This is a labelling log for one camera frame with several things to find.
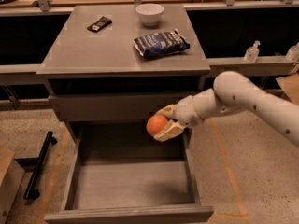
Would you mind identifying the wooden box at left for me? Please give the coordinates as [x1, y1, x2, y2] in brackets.
[0, 147, 24, 224]

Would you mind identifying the grey drawer cabinet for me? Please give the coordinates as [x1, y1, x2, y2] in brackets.
[37, 4, 210, 137]

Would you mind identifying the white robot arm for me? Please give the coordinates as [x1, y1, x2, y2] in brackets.
[153, 71, 299, 147]

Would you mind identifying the blue chip bag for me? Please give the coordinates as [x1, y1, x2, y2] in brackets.
[134, 29, 190, 59]

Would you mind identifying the clear sanitizer bottle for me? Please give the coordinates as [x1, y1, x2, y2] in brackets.
[244, 40, 261, 63]

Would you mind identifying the black snack bar wrapper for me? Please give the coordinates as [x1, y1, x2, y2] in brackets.
[87, 16, 112, 33]

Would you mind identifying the cardboard box at right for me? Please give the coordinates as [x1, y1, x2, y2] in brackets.
[277, 73, 299, 105]

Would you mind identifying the orange fruit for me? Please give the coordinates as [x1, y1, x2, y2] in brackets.
[146, 115, 168, 136]

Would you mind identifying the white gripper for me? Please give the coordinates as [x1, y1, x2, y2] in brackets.
[154, 95, 204, 142]

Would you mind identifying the open grey middle drawer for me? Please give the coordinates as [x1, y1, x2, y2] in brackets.
[45, 121, 214, 224]

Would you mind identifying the white bowl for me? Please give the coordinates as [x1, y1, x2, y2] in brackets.
[135, 4, 164, 26]

